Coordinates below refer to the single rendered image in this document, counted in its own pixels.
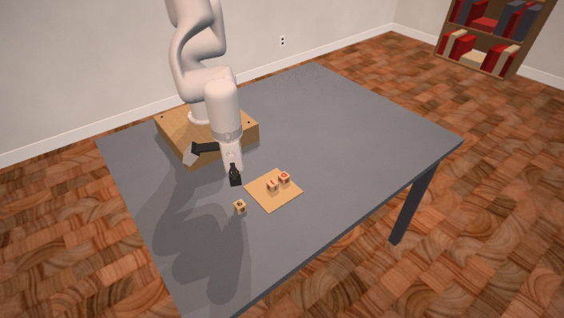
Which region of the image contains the orange flat mat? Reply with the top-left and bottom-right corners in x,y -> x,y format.
243,168 -> 304,214

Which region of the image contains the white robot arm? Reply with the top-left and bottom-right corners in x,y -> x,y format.
165,0 -> 243,166

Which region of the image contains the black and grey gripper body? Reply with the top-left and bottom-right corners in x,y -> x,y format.
213,132 -> 244,174

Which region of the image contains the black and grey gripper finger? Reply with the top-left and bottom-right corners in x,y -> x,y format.
228,162 -> 242,187

